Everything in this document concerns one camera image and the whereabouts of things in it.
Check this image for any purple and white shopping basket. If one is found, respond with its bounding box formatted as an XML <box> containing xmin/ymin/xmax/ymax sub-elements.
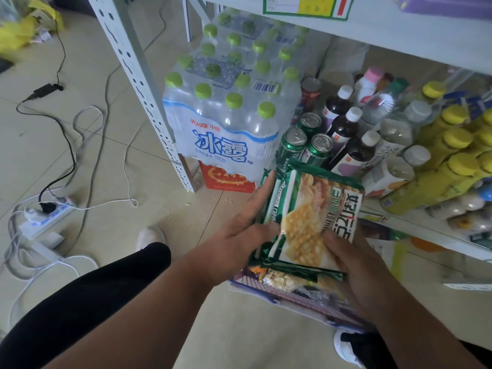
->
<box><xmin>229</xmin><ymin>264</ymin><xmax>374</xmax><ymax>332</ymax></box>

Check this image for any grey cable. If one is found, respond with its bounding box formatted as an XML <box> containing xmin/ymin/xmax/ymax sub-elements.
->
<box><xmin>67</xmin><ymin>0</ymin><xmax>170</xmax><ymax>258</ymax></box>

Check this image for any green cracker packet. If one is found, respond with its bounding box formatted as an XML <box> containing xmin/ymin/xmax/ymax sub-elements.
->
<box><xmin>249</xmin><ymin>161</ymin><xmax>365</xmax><ymax>283</ymax></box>

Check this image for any green drink can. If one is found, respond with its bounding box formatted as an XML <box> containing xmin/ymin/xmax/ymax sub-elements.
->
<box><xmin>276</xmin><ymin>127</ymin><xmax>308</xmax><ymax>177</ymax></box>
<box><xmin>301</xmin><ymin>133</ymin><xmax>334</xmax><ymax>168</ymax></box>
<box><xmin>295</xmin><ymin>112</ymin><xmax>323</xmax><ymax>137</ymax></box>

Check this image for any person's white shoe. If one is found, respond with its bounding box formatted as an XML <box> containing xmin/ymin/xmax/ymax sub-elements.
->
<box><xmin>333</xmin><ymin>328</ymin><xmax>366</xmax><ymax>369</ymax></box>
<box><xmin>136</xmin><ymin>225</ymin><xmax>167</xmax><ymax>252</ymax></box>

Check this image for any shrink-wrapped water bottle pack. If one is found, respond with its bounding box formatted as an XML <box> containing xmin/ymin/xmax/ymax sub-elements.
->
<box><xmin>215</xmin><ymin>7</ymin><xmax>332</xmax><ymax>83</ymax></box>
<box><xmin>162</xmin><ymin>23</ymin><xmax>304</xmax><ymax>183</ymax></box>

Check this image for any yellow nut snack packet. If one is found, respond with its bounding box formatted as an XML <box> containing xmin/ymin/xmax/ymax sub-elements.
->
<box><xmin>261</xmin><ymin>265</ymin><xmax>346</xmax><ymax>297</ymax></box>

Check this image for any white perforated shelf upright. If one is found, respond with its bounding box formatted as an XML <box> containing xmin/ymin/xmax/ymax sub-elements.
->
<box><xmin>86</xmin><ymin>0</ymin><xmax>197</xmax><ymax>193</ymax></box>

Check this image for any red drink can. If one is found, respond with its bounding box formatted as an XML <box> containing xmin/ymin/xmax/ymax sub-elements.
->
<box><xmin>299</xmin><ymin>76</ymin><xmax>323</xmax><ymax>113</ymax></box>

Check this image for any white upper shelf board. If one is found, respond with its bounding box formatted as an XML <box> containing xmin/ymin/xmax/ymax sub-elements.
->
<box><xmin>184</xmin><ymin>0</ymin><xmax>492</xmax><ymax>76</ymax></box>

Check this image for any person's left hand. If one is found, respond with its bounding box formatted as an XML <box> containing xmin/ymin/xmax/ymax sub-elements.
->
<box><xmin>185</xmin><ymin>171</ymin><xmax>281</xmax><ymax>289</ymax></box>

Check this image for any purple package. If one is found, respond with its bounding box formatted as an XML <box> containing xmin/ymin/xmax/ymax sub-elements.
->
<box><xmin>392</xmin><ymin>0</ymin><xmax>492</xmax><ymax>20</ymax></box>

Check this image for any green-bordered shelf label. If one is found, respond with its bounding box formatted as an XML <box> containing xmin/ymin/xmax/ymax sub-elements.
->
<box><xmin>263</xmin><ymin>0</ymin><xmax>356</xmax><ymax>21</ymax></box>

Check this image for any red cardboard box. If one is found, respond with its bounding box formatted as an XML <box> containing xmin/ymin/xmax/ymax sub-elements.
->
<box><xmin>199</xmin><ymin>161</ymin><xmax>257</xmax><ymax>193</ymax></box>

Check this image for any pink-capped white bottle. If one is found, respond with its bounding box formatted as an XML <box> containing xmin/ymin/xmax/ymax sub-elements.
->
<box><xmin>353</xmin><ymin>67</ymin><xmax>385</xmax><ymax>107</ymax></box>

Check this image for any white lower shelf board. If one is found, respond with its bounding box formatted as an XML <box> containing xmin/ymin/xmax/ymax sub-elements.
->
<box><xmin>358</xmin><ymin>199</ymin><xmax>492</xmax><ymax>262</ymax></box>

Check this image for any person's leg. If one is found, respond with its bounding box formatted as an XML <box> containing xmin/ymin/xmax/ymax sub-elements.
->
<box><xmin>0</xmin><ymin>242</ymin><xmax>172</xmax><ymax>369</ymax></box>
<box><xmin>340</xmin><ymin>330</ymin><xmax>402</xmax><ymax>369</ymax></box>

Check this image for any blue-capped pale bottle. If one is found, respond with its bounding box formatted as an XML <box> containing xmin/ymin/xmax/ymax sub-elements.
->
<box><xmin>426</xmin><ymin>184</ymin><xmax>492</xmax><ymax>220</ymax></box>

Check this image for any yellow plastic bag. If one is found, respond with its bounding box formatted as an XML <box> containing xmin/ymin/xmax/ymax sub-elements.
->
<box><xmin>0</xmin><ymin>0</ymin><xmax>65</xmax><ymax>54</ymax></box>

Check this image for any person's left white shoe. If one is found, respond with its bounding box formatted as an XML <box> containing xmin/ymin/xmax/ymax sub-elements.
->
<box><xmin>136</xmin><ymin>225</ymin><xmax>167</xmax><ymax>252</ymax></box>

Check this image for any black cable with adapter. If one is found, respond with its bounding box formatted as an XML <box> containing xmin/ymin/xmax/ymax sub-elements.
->
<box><xmin>15</xmin><ymin>17</ymin><xmax>77</xmax><ymax>214</ymax></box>

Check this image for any dark juice bottle white cap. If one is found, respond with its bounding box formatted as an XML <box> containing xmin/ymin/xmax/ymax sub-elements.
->
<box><xmin>326</xmin><ymin>106</ymin><xmax>364</xmax><ymax>151</ymax></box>
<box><xmin>322</xmin><ymin>85</ymin><xmax>354</xmax><ymax>132</ymax></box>
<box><xmin>330</xmin><ymin>130</ymin><xmax>381</xmax><ymax>177</ymax></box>

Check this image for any row of yellow-capped bottles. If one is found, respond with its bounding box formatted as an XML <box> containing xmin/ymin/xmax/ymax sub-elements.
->
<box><xmin>380</xmin><ymin>80</ymin><xmax>492</xmax><ymax>216</ymax></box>

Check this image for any long white cable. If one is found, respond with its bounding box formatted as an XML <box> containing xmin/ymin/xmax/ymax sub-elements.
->
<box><xmin>58</xmin><ymin>105</ymin><xmax>140</xmax><ymax>212</ymax></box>

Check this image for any person's left leg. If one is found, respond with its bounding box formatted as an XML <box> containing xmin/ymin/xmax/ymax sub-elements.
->
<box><xmin>0</xmin><ymin>242</ymin><xmax>172</xmax><ymax>369</ymax></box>

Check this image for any green-capped clear bottle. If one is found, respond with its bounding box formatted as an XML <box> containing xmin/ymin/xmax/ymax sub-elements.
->
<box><xmin>358</xmin><ymin>77</ymin><xmax>410</xmax><ymax>132</ymax></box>

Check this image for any white shelf board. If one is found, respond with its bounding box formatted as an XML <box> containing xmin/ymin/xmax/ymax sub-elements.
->
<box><xmin>358</xmin><ymin>199</ymin><xmax>492</xmax><ymax>262</ymax></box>
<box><xmin>184</xmin><ymin>0</ymin><xmax>492</xmax><ymax>76</ymax></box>

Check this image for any white power strip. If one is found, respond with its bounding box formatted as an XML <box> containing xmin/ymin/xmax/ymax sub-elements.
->
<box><xmin>18</xmin><ymin>197</ymin><xmax>76</xmax><ymax>239</ymax></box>

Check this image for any person's right white shoe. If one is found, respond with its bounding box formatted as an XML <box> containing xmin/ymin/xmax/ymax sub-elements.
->
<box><xmin>333</xmin><ymin>328</ymin><xmax>366</xmax><ymax>369</ymax></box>

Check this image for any clear tea bottle white cap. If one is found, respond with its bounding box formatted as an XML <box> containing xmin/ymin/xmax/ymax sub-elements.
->
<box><xmin>362</xmin><ymin>145</ymin><xmax>432</xmax><ymax>198</ymax></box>
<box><xmin>378</xmin><ymin>100</ymin><xmax>433</xmax><ymax>160</ymax></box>

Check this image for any person's right forearm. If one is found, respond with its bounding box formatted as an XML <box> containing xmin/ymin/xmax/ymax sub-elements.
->
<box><xmin>369</xmin><ymin>299</ymin><xmax>486</xmax><ymax>369</ymax></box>

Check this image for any person's right leg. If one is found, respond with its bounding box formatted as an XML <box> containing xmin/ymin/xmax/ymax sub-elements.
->
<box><xmin>340</xmin><ymin>330</ymin><xmax>402</xmax><ymax>369</ymax></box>

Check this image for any person's left forearm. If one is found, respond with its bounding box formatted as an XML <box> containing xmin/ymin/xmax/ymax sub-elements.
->
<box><xmin>42</xmin><ymin>259</ymin><xmax>216</xmax><ymax>369</ymax></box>

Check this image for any person's right hand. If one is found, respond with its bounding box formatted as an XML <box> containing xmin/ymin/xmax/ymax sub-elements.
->
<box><xmin>322</xmin><ymin>229</ymin><xmax>401</xmax><ymax>324</ymax></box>

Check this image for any bundle of white cables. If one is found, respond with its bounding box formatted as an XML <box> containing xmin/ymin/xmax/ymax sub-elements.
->
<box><xmin>0</xmin><ymin>209</ymin><xmax>101</xmax><ymax>332</ymax></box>

